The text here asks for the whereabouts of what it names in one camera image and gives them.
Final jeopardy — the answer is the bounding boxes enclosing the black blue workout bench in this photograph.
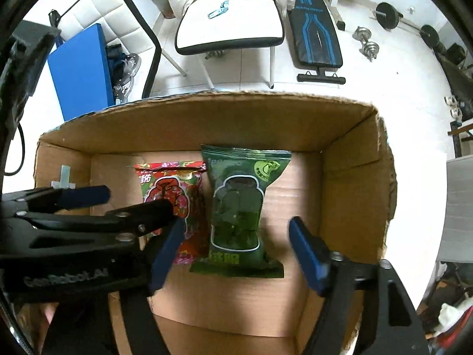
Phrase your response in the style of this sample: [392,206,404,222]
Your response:
[289,0,346,85]

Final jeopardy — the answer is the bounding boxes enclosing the white quilted chair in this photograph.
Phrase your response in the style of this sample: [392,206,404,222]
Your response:
[49,0,162,102]

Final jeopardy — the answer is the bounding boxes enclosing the white cushioned stool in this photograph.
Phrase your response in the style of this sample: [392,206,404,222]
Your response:
[175,0,285,88]

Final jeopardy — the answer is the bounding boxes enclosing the chrome dumbbell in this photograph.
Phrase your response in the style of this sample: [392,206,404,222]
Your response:
[352,27,379,62]

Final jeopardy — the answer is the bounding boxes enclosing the green snack bag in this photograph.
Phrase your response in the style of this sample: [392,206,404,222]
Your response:
[190,145,292,278]

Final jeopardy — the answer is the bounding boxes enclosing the blue clip on stool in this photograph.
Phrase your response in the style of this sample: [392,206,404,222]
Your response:
[208,0,229,19]

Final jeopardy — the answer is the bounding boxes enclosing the blue flat board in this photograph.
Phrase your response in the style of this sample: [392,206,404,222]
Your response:
[47,24,115,121]

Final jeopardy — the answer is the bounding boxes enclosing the red floral snack bag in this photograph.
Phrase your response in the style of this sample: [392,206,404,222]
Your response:
[134,161,208,264]

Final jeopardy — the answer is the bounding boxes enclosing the brown cardboard box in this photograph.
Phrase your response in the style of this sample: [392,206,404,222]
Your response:
[35,92,397,354]

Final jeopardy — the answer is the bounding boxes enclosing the sneakers pair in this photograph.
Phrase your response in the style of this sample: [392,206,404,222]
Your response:
[106,44,141,105]

